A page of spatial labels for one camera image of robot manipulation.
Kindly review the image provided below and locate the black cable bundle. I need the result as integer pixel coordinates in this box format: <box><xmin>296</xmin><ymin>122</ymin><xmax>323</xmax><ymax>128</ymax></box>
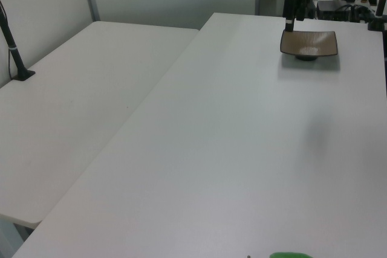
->
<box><xmin>350</xmin><ymin>4</ymin><xmax>377</xmax><ymax>24</ymax></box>

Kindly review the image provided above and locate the green chili pepper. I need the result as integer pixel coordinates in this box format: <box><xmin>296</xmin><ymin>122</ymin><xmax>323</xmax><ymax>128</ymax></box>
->
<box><xmin>268</xmin><ymin>251</ymin><xmax>316</xmax><ymax>258</ymax></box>

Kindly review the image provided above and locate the black camera stand pole white band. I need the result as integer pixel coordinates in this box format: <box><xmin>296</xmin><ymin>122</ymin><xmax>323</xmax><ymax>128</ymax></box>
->
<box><xmin>0</xmin><ymin>0</ymin><xmax>36</xmax><ymax>82</ymax></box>

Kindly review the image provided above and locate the black camera stand pole clamp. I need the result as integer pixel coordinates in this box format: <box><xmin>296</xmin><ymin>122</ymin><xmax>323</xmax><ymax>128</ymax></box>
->
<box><xmin>366</xmin><ymin>0</ymin><xmax>387</xmax><ymax>33</ymax></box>

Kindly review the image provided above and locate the black electronics box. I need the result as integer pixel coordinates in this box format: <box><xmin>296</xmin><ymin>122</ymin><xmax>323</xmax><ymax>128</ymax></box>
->
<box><xmin>316</xmin><ymin>0</ymin><xmax>353</xmax><ymax>21</ymax></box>

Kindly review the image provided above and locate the brown square ceramic plate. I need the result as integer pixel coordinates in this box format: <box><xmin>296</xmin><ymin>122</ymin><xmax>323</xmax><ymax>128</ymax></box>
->
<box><xmin>279</xmin><ymin>30</ymin><xmax>339</xmax><ymax>62</ymax></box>

